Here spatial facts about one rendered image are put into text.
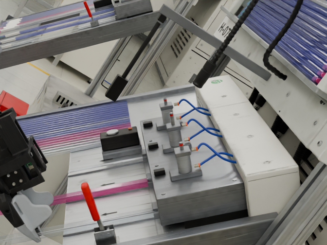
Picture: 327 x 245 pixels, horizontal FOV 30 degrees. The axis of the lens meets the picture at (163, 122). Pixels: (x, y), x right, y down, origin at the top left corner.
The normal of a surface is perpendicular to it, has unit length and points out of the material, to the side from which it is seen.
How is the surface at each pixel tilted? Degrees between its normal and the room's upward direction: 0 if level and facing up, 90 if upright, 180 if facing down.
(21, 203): 90
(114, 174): 43
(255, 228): 90
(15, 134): 90
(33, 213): 90
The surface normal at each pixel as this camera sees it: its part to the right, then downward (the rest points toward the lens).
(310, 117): -0.83, -0.48
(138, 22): 0.11, 0.35
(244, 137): -0.16, -0.92
